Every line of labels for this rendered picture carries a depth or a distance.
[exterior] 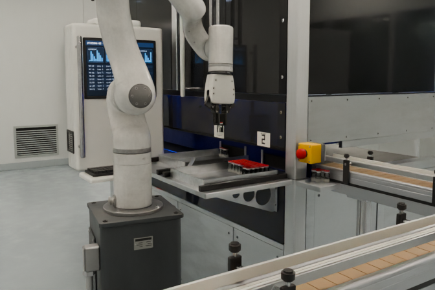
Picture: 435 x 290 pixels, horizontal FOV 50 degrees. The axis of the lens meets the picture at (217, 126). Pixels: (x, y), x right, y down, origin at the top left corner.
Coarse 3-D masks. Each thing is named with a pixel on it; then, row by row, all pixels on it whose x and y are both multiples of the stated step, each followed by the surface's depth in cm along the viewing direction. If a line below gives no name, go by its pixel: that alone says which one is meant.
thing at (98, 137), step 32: (64, 32) 240; (96, 32) 234; (160, 32) 253; (96, 64) 235; (160, 64) 255; (96, 96) 237; (160, 96) 256; (96, 128) 239; (160, 128) 258; (96, 160) 240
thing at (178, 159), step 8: (176, 152) 225; (184, 152) 228; (192, 152) 230; (200, 152) 233; (208, 152) 235; (216, 152) 238; (160, 160) 219; (168, 160) 212; (176, 160) 205; (184, 160) 223; (200, 160) 223; (208, 160) 205; (216, 160) 207; (224, 160) 210
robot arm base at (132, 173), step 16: (128, 160) 141; (144, 160) 143; (128, 176) 142; (144, 176) 144; (128, 192) 142; (144, 192) 144; (112, 208) 144; (128, 208) 143; (144, 208) 144; (160, 208) 146
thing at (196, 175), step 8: (176, 168) 187; (184, 168) 189; (192, 168) 191; (200, 168) 193; (208, 168) 195; (216, 168) 198; (224, 168) 200; (176, 176) 182; (184, 176) 176; (192, 176) 171; (200, 176) 186; (208, 176) 186; (216, 176) 186; (224, 176) 186; (232, 176) 171; (240, 176) 173; (248, 176) 175; (256, 176) 177; (192, 184) 171; (200, 184) 166
